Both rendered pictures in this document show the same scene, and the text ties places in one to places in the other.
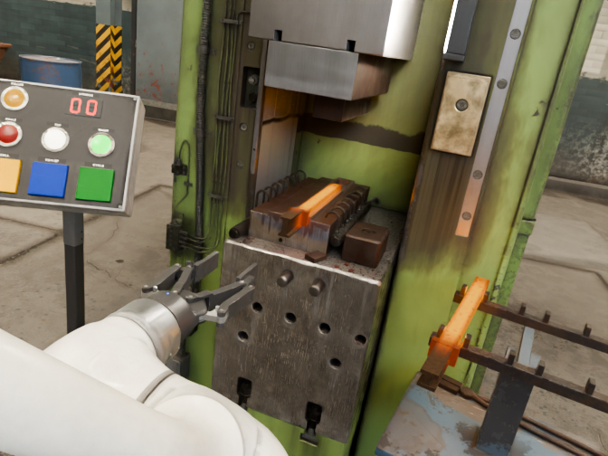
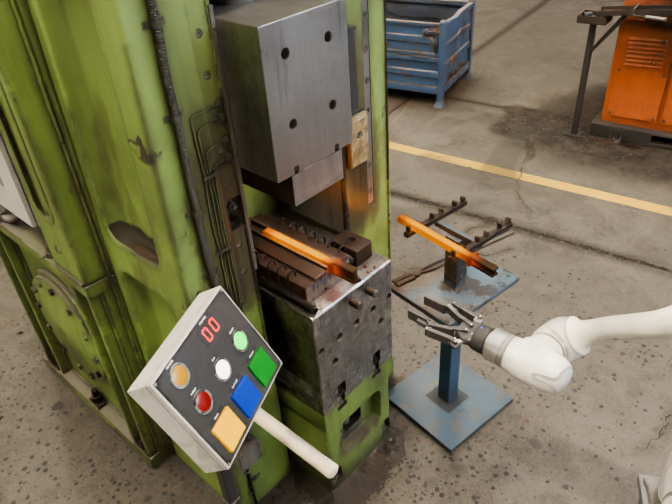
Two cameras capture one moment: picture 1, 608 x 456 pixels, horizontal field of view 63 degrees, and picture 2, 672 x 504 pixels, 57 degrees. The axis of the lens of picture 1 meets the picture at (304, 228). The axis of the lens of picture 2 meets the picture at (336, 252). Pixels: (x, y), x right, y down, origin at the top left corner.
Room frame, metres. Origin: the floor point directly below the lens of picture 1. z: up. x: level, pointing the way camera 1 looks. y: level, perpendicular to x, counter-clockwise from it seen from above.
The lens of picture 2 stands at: (0.35, 1.37, 2.15)
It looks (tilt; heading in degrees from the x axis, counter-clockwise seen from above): 36 degrees down; 298
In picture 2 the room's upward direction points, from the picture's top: 4 degrees counter-clockwise
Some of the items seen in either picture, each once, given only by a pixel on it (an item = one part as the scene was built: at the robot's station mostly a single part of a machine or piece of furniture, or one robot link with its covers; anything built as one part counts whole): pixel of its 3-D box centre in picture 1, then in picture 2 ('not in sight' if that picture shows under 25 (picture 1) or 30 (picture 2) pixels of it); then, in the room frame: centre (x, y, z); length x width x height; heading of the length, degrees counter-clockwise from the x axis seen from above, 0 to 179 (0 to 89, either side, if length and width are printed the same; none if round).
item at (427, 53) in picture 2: not in sight; (397, 45); (2.36, -3.93, 0.36); 1.20 x 0.80 x 0.72; 176
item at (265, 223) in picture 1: (316, 206); (281, 254); (1.29, -0.02, 0.96); 0.42 x 0.20 x 0.09; 163
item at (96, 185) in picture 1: (95, 185); (261, 367); (1.06, 0.48, 1.01); 0.07 x 0.05 x 0.07; 98
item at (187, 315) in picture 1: (175, 311); (474, 334); (0.59, 0.16, 1.00); 0.09 x 0.08 x 0.07; 163
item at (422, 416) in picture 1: (491, 448); (454, 283); (0.80, -0.44, 0.66); 0.40 x 0.30 x 0.02; 65
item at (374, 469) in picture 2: not in sight; (353, 470); (1.04, 0.05, 0.01); 0.58 x 0.39 x 0.01; 73
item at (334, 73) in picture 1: (337, 70); (268, 157); (1.29, -0.02, 1.32); 0.42 x 0.20 x 0.10; 163
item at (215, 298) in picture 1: (216, 298); (459, 318); (0.64, 0.11, 1.00); 0.11 x 0.01 x 0.04; 142
